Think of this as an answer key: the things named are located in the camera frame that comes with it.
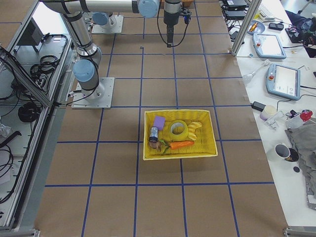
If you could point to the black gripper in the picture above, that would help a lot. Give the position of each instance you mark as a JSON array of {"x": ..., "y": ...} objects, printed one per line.
[{"x": 171, "y": 19}]

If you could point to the yellow tape roll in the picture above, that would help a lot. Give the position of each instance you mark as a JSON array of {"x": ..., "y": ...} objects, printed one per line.
[{"x": 178, "y": 131}]

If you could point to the brown wicker basket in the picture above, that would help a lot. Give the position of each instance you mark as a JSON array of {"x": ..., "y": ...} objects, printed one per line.
[{"x": 187, "y": 3}]

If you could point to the brass cylinder tool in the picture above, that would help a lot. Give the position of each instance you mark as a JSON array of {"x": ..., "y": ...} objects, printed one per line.
[{"x": 253, "y": 27}]

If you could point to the blue plate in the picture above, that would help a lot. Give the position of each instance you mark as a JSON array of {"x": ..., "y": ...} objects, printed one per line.
[{"x": 260, "y": 28}]

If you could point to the purple sponge block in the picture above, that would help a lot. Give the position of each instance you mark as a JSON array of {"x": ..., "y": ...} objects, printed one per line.
[{"x": 159, "y": 122}]

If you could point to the upper teach pendant tablet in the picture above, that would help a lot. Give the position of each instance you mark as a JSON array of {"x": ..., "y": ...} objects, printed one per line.
[{"x": 268, "y": 46}]

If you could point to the teach pendant tablet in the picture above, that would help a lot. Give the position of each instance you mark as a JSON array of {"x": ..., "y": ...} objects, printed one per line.
[
  {"x": 283, "y": 81},
  {"x": 268, "y": 46}
]

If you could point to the toy croissant bread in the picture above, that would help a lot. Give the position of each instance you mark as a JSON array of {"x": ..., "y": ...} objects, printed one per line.
[{"x": 192, "y": 127}]

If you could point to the small blue can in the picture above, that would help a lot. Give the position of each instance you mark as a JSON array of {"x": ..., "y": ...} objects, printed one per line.
[{"x": 153, "y": 137}]

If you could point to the toy orange carrot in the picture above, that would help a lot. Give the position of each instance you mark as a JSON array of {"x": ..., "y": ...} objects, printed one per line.
[{"x": 176, "y": 145}]

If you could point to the black power adapter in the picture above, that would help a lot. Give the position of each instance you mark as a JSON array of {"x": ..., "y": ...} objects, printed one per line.
[{"x": 258, "y": 106}]

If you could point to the brown toy figure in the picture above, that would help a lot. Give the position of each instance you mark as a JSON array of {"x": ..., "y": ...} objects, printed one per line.
[{"x": 155, "y": 145}]

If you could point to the yellow plastic basket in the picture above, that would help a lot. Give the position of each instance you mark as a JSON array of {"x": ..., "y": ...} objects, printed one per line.
[{"x": 204, "y": 147}]

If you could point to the lower teach pendant tablet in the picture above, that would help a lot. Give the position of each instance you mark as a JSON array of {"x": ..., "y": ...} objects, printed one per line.
[{"x": 283, "y": 81}]

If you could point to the white paper cup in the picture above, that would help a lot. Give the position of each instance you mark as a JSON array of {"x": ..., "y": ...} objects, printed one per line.
[{"x": 267, "y": 112}]

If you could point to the grey cloth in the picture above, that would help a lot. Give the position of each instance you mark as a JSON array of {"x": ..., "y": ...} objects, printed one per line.
[{"x": 303, "y": 141}]

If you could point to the white black mug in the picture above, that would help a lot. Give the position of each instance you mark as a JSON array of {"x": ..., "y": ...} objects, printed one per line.
[{"x": 286, "y": 153}]

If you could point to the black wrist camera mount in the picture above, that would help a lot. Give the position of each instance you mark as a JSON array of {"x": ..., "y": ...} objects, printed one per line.
[{"x": 186, "y": 14}]

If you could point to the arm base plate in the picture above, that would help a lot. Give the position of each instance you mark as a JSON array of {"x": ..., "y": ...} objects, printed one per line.
[
  {"x": 101, "y": 97},
  {"x": 96, "y": 29}
]

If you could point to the aluminium frame post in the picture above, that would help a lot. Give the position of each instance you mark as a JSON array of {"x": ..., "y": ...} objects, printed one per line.
[{"x": 252, "y": 10}]

